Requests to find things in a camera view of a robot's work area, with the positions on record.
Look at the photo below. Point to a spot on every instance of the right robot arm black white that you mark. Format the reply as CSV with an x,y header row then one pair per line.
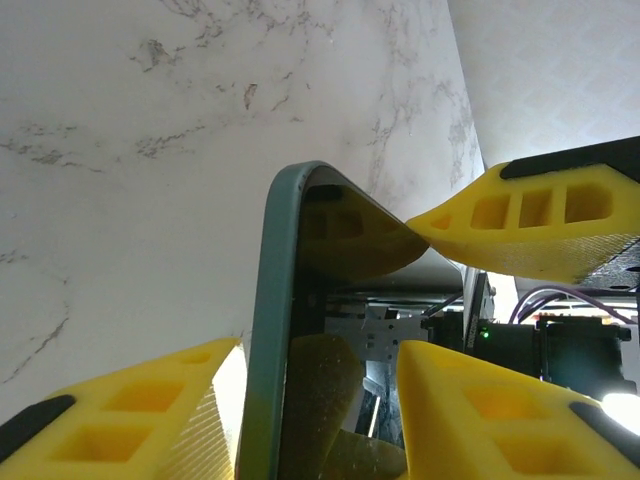
x,y
575,355

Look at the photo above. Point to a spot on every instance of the light blue phone case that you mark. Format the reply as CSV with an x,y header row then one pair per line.
x,y
272,300

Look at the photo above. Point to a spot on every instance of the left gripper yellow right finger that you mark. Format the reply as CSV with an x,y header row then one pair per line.
x,y
500,425

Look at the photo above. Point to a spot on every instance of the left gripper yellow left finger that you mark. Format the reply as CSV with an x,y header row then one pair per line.
x,y
125,420

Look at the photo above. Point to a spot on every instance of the black smartphone blue rim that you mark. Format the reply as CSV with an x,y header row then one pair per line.
x,y
310,310

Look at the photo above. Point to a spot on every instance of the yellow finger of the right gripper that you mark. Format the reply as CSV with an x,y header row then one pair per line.
x,y
540,220

